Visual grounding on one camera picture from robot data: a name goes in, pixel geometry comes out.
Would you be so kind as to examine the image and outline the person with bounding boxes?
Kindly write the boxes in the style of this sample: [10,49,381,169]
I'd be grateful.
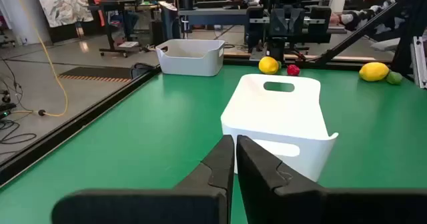
[330,0,406,33]

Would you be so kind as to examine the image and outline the black rolling desk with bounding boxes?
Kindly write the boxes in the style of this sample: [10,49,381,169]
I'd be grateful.
[87,0,161,58]

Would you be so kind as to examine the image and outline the yellow lemon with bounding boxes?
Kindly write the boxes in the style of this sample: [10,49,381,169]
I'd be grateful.
[258,56,280,75]
[358,61,390,83]

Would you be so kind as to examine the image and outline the black power box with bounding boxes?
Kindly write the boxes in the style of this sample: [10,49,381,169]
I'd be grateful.
[0,102,16,120]

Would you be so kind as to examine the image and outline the green lime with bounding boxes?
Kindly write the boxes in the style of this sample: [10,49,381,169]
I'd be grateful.
[386,70,404,86]

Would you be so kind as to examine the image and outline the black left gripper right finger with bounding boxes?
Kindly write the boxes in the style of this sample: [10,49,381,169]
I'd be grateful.
[236,134,427,224]

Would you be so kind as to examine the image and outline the black mat striped edge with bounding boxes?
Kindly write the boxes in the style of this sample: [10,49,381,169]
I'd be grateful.
[58,66,134,84]

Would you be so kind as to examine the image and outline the dark blue cabinet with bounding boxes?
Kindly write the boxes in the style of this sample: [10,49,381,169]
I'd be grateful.
[158,0,183,41]

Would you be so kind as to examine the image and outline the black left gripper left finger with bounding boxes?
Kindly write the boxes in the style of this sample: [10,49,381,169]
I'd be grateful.
[51,134,236,224]

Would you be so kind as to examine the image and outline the grey table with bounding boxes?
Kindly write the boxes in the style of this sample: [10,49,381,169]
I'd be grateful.
[177,7,264,40]

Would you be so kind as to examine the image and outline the small black bracket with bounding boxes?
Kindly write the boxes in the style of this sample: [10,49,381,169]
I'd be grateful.
[129,62,157,81]

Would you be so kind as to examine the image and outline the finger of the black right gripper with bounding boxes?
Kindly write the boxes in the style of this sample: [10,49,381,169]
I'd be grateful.
[287,8,306,37]
[270,8,288,37]

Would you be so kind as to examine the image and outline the white plastic basket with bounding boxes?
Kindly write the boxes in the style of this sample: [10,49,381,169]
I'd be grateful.
[220,73,340,183]
[155,39,226,77]

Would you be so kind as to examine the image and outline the leaf print cloth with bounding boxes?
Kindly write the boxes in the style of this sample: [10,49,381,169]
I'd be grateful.
[32,0,95,29]

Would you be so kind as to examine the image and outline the yellow floor cable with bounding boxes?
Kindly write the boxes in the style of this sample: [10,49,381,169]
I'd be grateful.
[11,0,69,118]

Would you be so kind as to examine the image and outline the aluminium frame post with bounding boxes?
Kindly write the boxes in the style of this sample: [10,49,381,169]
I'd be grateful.
[410,35,427,90]

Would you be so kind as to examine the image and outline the red cherries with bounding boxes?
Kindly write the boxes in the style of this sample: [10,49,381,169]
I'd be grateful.
[286,64,301,77]

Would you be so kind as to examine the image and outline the black diagonal frame strut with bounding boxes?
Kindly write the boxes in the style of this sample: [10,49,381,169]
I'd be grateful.
[313,0,427,77]

